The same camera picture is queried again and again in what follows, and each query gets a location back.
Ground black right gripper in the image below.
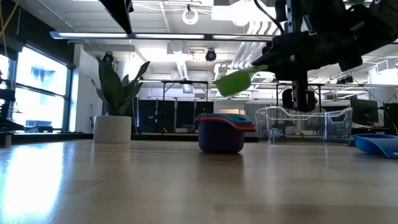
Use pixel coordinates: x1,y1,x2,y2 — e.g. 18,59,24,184
252,0,343,113

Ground green measuring cup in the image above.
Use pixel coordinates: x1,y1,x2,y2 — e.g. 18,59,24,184
214,64,269,98

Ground blue measuring cup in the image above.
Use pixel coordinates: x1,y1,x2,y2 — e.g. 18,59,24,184
353,133,398,160

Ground clear plastic basket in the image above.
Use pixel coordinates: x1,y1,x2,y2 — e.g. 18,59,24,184
254,106,354,146

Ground long overhead light bar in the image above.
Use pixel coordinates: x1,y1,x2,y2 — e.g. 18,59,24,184
49,30,274,40

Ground black background table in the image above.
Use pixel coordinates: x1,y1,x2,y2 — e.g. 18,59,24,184
250,81,398,108

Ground green snake plant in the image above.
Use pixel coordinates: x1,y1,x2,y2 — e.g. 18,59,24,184
86,55,151,118

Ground black partition panels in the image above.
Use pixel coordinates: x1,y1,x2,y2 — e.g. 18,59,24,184
138,99,215,134

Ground black monitor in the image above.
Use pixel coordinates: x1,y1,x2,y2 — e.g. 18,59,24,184
351,98,379,124

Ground white plant pot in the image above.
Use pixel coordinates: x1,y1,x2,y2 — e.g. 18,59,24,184
93,115,132,144

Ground black equipment stand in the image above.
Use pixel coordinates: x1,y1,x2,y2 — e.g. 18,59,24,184
0,70,25,133

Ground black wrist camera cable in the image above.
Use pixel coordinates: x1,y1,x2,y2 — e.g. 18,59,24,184
253,0,285,35

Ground white ring ceiling lamp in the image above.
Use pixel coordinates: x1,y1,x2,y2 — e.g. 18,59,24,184
182,8,200,26

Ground black aluminium table frame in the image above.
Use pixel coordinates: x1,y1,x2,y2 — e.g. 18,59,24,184
0,132,261,144

